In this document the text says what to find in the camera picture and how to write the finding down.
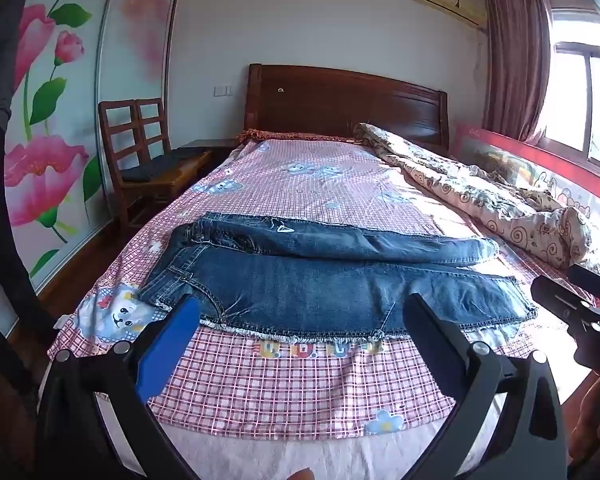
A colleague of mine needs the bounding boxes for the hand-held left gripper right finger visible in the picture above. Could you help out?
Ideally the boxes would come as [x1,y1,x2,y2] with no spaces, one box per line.
[404,292,568,480]

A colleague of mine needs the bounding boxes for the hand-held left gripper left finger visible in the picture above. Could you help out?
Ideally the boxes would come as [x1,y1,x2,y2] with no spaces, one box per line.
[34,296,201,480]

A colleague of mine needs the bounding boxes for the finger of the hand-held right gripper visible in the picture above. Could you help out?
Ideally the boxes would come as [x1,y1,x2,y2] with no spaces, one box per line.
[530,275,600,332]
[567,263,600,306]

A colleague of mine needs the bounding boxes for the blue denim pants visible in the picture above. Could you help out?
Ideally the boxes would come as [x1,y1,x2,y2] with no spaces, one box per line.
[139,212,538,343]

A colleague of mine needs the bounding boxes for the beige swirl-print quilt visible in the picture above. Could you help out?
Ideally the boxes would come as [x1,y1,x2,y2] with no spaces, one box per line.
[354,122,600,277]

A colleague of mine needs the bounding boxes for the dark blue seat cushion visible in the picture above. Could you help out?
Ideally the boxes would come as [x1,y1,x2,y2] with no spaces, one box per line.
[121,152,192,184]

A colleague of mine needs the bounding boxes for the dark-framed window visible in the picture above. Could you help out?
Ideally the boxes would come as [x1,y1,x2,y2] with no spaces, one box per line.
[539,6,600,173]

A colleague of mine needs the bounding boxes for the dark wooden nightstand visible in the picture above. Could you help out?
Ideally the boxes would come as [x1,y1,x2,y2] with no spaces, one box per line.
[176,138,239,162]

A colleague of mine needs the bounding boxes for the pink checked bed sheet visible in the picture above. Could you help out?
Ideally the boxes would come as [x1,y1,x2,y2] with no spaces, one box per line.
[47,137,600,441]

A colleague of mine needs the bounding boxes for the wooden chair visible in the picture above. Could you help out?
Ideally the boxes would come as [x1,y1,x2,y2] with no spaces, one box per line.
[98,100,181,235]
[135,97,216,183]

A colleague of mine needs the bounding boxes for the orange fringed cloth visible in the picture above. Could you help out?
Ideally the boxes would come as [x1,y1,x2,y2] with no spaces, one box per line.
[236,129,353,144]

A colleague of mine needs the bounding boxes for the mauve curtain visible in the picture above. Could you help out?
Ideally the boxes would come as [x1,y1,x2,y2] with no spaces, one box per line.
[481,0,552,147]

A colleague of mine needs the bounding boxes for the flower-print wardrobe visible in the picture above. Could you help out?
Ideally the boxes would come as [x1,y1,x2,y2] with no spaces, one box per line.
[2,0,187,293]

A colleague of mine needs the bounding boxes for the dark wooden headboard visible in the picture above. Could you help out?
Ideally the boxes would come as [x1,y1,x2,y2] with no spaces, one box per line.
[243,63,451,157]

